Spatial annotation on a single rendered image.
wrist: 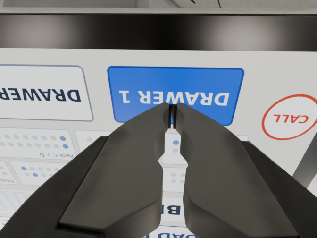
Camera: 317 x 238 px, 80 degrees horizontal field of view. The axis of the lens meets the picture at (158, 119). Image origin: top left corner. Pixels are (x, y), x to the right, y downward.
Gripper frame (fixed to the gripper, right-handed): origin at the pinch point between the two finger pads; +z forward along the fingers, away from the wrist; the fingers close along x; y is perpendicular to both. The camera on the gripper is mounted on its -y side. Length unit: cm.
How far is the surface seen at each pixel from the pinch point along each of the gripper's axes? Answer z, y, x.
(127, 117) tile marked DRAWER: 2.5, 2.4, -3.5
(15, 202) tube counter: 2.5, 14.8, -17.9
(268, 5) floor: 157, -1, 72
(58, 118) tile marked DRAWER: 2.5, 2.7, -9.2
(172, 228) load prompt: 2.5, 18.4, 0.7
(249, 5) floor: 157, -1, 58
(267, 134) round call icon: 2.5, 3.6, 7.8
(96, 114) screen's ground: 2.5, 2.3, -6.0
